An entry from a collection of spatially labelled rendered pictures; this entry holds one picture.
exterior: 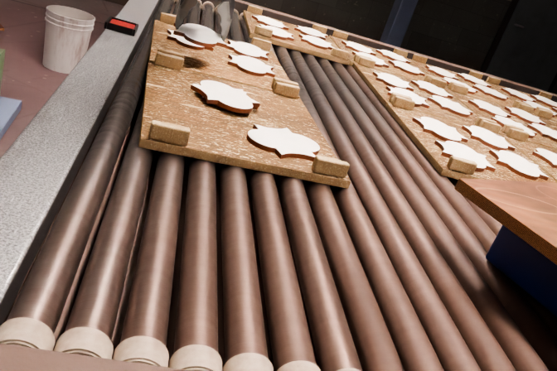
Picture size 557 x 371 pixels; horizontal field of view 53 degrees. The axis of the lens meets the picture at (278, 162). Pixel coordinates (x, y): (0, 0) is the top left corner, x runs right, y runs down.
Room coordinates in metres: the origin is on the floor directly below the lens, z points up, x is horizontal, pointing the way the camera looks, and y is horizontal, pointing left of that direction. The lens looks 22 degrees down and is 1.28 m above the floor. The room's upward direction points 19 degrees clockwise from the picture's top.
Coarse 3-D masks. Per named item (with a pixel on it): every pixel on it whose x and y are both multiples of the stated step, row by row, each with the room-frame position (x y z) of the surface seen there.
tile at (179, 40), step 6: (168, 30) 1.45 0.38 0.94; (168, 36) 1.38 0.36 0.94; (174, 36) 1.39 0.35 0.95; (180, 36) 1.41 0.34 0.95; (180, 42) 1.37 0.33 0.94; (186, 42) 1.38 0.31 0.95; (192, 48) 1.37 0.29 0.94; (198, 48) 1.38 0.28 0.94; (204, 48) 1.41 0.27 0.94; (210, 48) 1.42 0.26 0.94
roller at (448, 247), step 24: (336, 72) 1.74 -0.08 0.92; (360, 120) 1.32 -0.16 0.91; (384, 144) 1.17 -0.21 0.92; (408, 192) 0.96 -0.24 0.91; (432, 216) 0.87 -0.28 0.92; (456, 240) 0.82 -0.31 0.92; (456, 264) 0.74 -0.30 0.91; (480, 288) 0.69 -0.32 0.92; (480, 312) 0.65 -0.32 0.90; (504, 312) 0.64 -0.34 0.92; (504, 336) 0.60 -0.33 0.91; (528, 360) 0.56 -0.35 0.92
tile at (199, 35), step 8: (192, 24) 1.31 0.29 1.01; (176, 32) 1.21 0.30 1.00; (184, 32) 1.22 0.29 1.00; (192, 32) 1.24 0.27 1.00; (200, 32) 1.26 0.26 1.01; (208, 32) 1.29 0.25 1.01; (192, 40) 1.19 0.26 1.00; (200, 40) 1.20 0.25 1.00; (208, 40) 1.22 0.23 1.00; (216, 40) 1.25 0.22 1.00
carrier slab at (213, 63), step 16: (160, 32) 1.43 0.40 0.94; (160, 48) 1.28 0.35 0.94; (176, 48) 1.33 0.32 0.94; (224, 48) 1.49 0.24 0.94; (192, 64) 1.24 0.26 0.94; (208, 64) 1.28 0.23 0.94; (224, 64) 1.33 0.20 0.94; (272, 64) 1.49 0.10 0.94; (240, 80) 1.24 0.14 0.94; (256, 80) 1.28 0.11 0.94; (272, 80) 1.32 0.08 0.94; (288, 80) 1.38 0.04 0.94
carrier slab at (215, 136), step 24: (168, 72) 1.12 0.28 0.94; (192, 72) 1.18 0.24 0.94; (144, 96) 0.94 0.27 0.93; (168, 96) 0.98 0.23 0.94; (192, 96) 1.02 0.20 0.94; (264, 96) 1.18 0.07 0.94; (144, 120) 0.83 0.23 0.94; (168, 120) 0.86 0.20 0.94; (192, 120) 0.90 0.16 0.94; (216, 120) 0.94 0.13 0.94; (240, 120) 0.98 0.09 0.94; (264, 120) 1.02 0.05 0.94; (288, 120) 1.07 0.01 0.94; (312, 120) 1.12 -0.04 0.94; (144, 144) 0.76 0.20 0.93; (168, 144) 0.77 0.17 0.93; (192, 144) 0.80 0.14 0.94; (216, 144) 0.83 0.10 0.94; (240, 144) 0.86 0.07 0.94; (264, 168) 0.82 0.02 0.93; (288, 168) 0.83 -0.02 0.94
